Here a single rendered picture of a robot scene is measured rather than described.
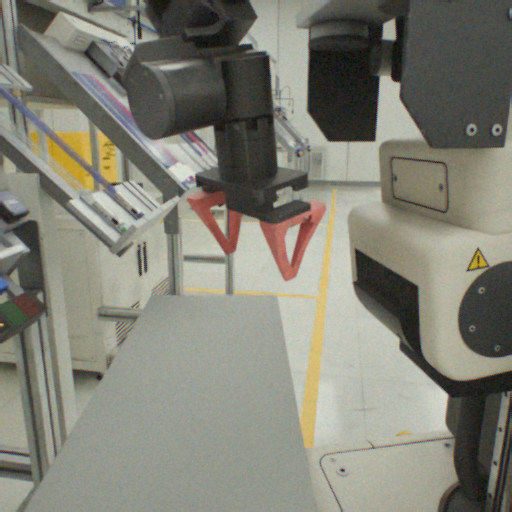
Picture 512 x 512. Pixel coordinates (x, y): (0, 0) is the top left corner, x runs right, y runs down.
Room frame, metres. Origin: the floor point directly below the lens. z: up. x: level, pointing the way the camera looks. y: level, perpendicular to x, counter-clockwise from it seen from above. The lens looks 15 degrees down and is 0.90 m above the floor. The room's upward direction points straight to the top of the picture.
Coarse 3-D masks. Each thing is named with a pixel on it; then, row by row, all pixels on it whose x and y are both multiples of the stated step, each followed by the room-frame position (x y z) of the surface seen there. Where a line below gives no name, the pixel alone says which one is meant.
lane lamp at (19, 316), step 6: (0, 306) 0.59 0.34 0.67; (6, 306) 0.59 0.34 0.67; (12, 306) 0.60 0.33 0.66; (6, 312) 0.58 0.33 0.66; (12, 312) 0.59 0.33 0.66; (18, 312) 0.60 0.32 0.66; (12, 318) 0.58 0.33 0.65; (18, 318) 0.59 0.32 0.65; (24, 318) 0.60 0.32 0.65; (18, 324) 0.58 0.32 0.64
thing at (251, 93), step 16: (208, 48) 0.41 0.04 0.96; (224, 48) 0.42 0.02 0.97; (240, 48) 0.43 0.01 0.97; (224, 64) 0.41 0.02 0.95; (240, 64) 0.41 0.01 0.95; (256, 64) 0.41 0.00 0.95; (224, 80) 0.41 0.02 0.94; (240, 80) 0.41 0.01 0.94; (256, 80) 0.41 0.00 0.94; (240, 96) 0.41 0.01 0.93; (256, 96) 0.41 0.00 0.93; (240, 112) 0.41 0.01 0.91; (256, 112) 0.41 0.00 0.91; (272, 112) 0.43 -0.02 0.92
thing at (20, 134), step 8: (0, 112) 0.82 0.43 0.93; (0, 120) 0.81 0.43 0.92; (8, 120) 0.82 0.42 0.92; (8, 128) 0.81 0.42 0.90; (16, 128) 0.81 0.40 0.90; (16, 136) 0.81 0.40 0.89; (24, 136) 0.81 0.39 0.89; (32, 144) 0.81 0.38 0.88; (40, 152) 0.81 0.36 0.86; (48, 160) 0.81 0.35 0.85; (56, 168) 0.81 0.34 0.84; (64, 168) 0.82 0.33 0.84; (64, 176) 0.81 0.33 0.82; (72, 176) 0.82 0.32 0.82; (72, 184) 0.81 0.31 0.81; (80, 184) 0.81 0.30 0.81; (80, 192) 0.81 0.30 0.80; (88, 192) 0.81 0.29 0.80; (88, 200) 0.80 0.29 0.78; (120, 224) 0.80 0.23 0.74
